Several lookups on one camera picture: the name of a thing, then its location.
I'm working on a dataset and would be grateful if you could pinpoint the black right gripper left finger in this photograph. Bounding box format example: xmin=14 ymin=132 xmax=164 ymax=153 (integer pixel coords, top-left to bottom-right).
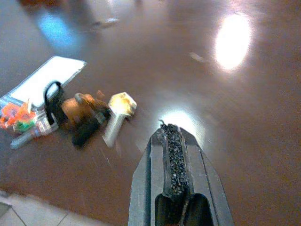
xmin=128 ymin=124 xmax=188 ymax=226

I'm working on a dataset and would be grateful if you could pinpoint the white card pack orange print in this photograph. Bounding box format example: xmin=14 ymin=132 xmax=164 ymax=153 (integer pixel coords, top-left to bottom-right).
xmin=0 ymin=56 xmax=87 ymax=150

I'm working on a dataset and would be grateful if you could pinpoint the brown wooden table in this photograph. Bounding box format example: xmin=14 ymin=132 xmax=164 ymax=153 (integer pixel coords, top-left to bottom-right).
xmin=0 ymin=0 xmax=301 ymax=226

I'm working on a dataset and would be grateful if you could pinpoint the key bunch with orange figure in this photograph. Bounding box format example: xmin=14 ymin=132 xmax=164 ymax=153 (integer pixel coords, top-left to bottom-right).
xmin=43 ymin=81 xmax=138 ymax=148

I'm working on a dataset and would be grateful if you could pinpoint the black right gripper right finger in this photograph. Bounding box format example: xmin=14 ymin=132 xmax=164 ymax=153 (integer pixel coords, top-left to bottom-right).
xmin=171 ymin=124 xmax=235 ymax=226

